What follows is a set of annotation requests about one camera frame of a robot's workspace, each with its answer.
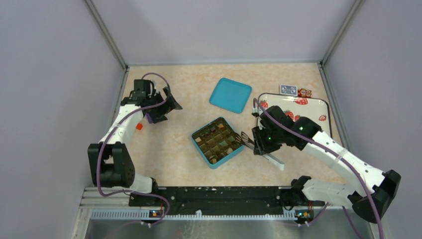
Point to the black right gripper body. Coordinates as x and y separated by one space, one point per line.
267 140

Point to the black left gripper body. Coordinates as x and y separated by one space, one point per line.
155 98

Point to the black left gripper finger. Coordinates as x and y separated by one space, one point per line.
171 103
158 114

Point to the metal tongs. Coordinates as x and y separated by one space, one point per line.
245 140

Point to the teal chocolate box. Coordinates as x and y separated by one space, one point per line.
216 142

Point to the teal box lid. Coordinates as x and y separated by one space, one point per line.
230 95

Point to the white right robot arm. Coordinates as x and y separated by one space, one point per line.
369 191

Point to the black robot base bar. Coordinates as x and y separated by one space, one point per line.
225 201

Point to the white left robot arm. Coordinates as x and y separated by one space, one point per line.
109 159

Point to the purple box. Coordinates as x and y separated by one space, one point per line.
149 119

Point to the blue playing card deck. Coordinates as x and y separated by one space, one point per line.
289 90

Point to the red dice block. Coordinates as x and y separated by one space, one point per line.
304 93

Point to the strawberry print tray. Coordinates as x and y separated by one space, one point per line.
296 107

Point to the metal frame rail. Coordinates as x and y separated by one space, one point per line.
111 217

